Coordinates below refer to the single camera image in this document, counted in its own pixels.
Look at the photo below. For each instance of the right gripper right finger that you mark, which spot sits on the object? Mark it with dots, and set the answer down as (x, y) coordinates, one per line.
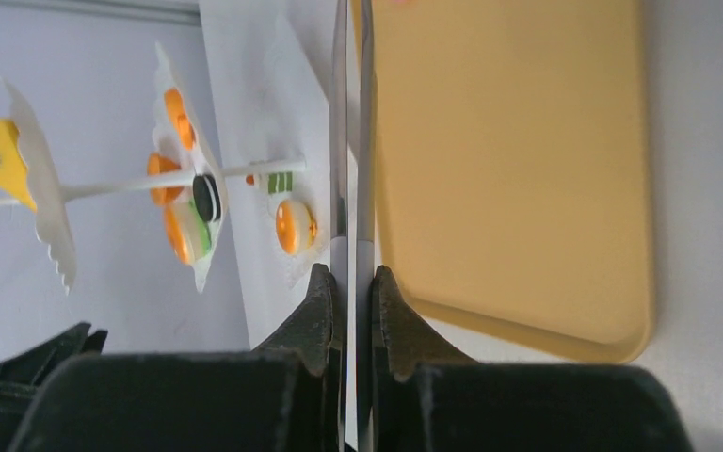
(430, 396)

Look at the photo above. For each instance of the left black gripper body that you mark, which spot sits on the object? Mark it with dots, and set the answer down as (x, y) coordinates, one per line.
(21, 376)

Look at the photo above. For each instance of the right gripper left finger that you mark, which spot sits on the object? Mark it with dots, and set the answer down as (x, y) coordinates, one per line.
(284, 395)

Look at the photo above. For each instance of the orange donut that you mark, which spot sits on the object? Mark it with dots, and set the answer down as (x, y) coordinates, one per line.
(295, 227)
(187, 233)

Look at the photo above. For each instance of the metal serving tongs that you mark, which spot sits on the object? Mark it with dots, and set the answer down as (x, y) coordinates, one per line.
(352, 109)

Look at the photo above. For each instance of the green white cake piece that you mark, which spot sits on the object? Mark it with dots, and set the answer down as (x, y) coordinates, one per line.
(272, 183)

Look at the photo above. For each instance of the black sandwich cookie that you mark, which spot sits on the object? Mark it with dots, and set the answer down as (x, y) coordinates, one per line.
(206, 197)

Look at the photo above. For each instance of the white three-tier dessert stand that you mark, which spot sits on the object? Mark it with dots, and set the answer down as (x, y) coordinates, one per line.
(169, 174)

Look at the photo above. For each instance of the orange fish cookie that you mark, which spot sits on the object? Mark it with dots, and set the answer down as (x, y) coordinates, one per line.
(178, 118)

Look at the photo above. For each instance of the yellow serving tray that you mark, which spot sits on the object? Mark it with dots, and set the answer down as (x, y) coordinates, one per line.
(512, 170)

